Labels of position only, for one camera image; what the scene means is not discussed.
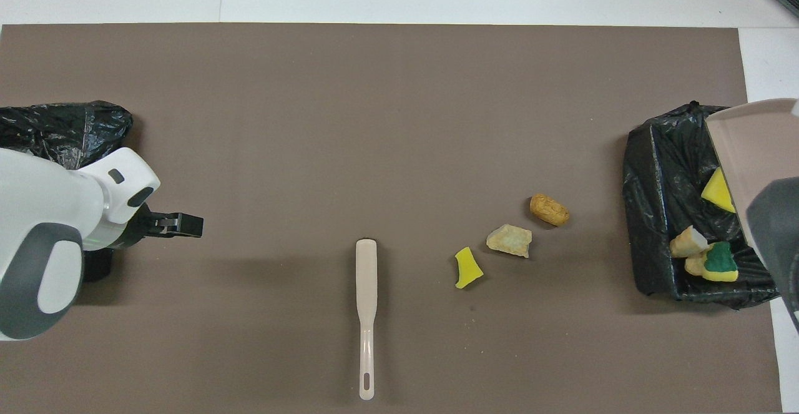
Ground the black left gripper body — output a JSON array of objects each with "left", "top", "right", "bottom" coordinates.
[{"left": 122, "top": 204, "right": 167, "bottom": 252}]

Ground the beige hand brush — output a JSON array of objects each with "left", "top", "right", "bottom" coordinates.
[{"left": 355, "top": 238, "right": 380, "bottom": 402}]

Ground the small curved yellow sponge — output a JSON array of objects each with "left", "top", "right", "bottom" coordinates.
[{"left": 454, "top": 247, "right": 484, "bottom": 290}]

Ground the pale angular foam chunk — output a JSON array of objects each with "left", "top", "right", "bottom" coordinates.
[{"left": 486, "top": 224, "right": 533, "bottom": 259}]

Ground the brown potato shaped foam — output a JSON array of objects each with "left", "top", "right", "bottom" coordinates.
[{"left": 530, "top": 193, "right": 571, "bottom": 227}]

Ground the pale beige sponge chunk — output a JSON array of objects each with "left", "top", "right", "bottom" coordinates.
[{"left": 669, "top": 225, "right": 711, "bottom": 259}]

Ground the yellow notched sponge piece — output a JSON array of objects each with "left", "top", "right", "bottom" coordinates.
[{"left": 700, "top": 165, "right": 738, "bottom": 214}]

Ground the yellow green-backed sponge piece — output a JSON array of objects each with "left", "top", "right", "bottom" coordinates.
[{"left": 702, "top": 240, "right": 740, "bottom": 283}]

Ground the beige plastic dustpan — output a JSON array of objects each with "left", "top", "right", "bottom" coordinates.
[{"left": 705, "top": 97, "right": 799, "bottom": 259}]

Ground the black bag lined bin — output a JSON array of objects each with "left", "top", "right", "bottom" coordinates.
[
  {"left": 0, "top": 101, "right": 134, "bottom": 283},
  {"left": 622, "top": 102, "right": 799, "bottom": 310}
]

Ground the brown table mat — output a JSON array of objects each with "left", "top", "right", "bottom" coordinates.
[{"left": 0, "top": 23, "right": 784, "bottom": 414}]

